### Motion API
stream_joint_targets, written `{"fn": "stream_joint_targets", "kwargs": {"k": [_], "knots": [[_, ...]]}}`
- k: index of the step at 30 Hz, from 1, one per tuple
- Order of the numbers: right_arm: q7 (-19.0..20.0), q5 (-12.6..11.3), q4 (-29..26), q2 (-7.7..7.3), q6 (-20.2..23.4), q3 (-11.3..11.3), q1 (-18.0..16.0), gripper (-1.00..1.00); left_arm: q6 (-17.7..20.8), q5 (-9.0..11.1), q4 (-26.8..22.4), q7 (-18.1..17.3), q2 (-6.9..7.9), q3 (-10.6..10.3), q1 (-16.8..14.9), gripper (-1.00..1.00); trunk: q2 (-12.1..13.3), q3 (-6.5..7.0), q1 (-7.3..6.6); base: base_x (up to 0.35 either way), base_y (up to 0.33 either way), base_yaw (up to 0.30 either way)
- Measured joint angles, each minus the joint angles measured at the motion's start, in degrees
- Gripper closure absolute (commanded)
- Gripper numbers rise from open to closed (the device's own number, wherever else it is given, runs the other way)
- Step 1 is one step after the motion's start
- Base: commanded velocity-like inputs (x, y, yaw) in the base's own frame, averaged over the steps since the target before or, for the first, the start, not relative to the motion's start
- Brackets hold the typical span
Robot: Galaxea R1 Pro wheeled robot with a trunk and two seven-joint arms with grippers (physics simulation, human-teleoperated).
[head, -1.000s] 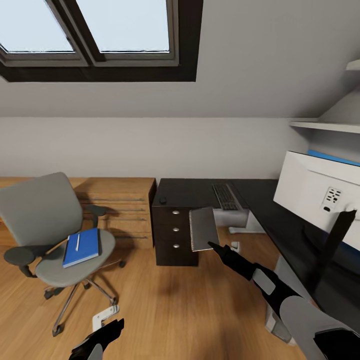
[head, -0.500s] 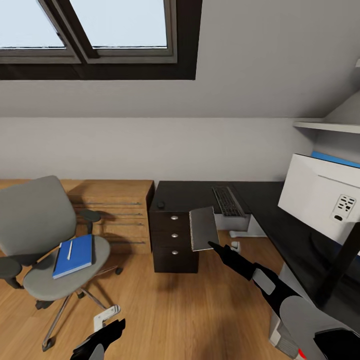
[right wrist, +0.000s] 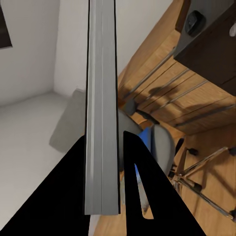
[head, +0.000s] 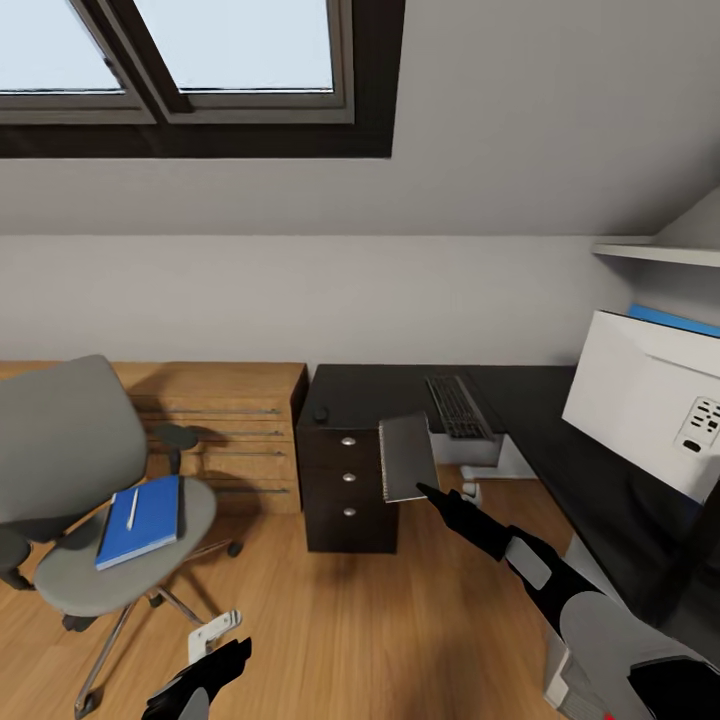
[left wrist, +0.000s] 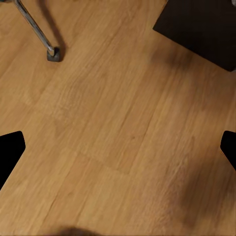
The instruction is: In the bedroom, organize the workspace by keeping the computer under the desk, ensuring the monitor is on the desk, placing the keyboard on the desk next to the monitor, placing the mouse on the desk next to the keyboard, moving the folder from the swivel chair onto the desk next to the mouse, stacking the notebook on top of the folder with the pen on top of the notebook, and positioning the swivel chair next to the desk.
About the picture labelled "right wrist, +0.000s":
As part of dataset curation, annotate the notebook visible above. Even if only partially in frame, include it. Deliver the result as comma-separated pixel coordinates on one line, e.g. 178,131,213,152
83,0,121,215

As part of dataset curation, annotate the swivel chair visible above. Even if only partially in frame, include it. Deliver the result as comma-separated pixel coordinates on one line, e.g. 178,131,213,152
49,89,236,222

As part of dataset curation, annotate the folder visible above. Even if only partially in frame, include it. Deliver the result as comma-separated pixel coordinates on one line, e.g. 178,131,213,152
135,127,151,183

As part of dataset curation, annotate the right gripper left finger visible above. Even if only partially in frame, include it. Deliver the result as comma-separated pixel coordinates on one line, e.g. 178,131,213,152
0,135,90,236

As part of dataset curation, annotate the mouse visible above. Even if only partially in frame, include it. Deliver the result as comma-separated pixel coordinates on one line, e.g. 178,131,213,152
184,10,201,34

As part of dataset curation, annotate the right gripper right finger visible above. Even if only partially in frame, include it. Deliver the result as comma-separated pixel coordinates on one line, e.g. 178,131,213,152
123,131,206,236

